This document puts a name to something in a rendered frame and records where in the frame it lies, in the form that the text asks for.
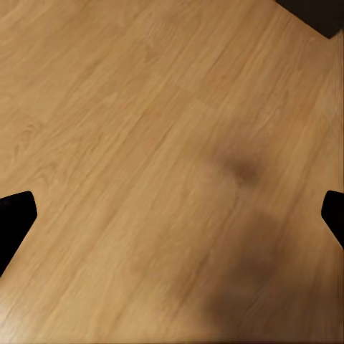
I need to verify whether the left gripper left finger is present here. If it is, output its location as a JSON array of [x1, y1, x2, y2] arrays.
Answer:
[[0, 191, 37, 277]]

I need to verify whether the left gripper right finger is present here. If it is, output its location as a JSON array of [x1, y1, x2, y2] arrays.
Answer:
[[321, 190, 344, 248]]

